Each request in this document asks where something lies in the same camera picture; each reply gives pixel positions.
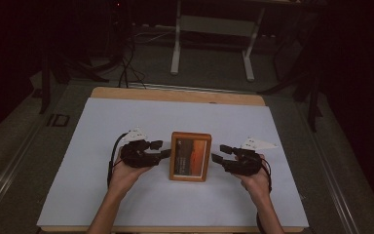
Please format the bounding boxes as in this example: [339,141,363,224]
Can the wooden table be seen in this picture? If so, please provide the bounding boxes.
[40,86,306,234]

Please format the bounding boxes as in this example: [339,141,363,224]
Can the black metal stand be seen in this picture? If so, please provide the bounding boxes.
[257,19,326,133]

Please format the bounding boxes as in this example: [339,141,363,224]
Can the person's left hand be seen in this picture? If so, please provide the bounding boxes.
[110,145,154,193]

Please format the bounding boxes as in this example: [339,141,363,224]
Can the metal floor strip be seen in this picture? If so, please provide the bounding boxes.
[128,82,258,96]

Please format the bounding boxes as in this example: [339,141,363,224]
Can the wooden picture frame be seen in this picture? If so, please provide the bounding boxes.
[168,131,213,183]

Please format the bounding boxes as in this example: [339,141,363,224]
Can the black floor cables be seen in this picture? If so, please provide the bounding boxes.
[117,32,148,90]

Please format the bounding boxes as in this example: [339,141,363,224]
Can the black rectangular floor bracket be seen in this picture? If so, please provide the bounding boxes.
[46,113,71,128]

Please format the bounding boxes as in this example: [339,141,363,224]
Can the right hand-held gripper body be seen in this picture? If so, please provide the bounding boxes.
[222,136,278,177]

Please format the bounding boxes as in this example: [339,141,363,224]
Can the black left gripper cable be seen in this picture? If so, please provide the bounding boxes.
[106,132,130,189]

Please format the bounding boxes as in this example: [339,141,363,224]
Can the white table sheet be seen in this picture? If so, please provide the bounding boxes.
[36,97,310,228]

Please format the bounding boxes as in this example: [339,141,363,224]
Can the person's right hand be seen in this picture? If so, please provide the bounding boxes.
[235,154,272,197]

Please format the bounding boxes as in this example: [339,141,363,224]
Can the white metal desk frame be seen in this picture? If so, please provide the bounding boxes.
[169,0,268,83]

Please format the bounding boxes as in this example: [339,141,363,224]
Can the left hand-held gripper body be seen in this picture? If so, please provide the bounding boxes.
[120,127,160,169]

